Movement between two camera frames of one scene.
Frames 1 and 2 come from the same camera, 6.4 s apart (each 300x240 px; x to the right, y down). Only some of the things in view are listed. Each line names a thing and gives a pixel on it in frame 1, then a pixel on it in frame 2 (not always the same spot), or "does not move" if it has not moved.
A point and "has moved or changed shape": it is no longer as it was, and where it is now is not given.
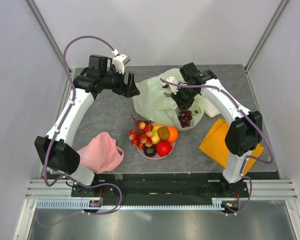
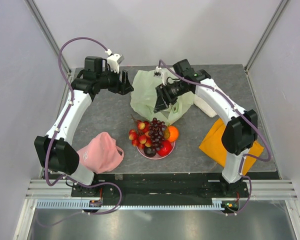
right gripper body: (185, 96) → (172, 90)
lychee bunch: (142, 136) does not move
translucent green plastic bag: (155, 102) has moved or changed shape
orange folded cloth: (214, 144) does not move
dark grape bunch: (185, 117) → (157, 130)
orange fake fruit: (174, 133) does not move
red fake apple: (163, 148) does not move
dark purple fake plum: (150, 151) does not move
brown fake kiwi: (163, 132) does not move
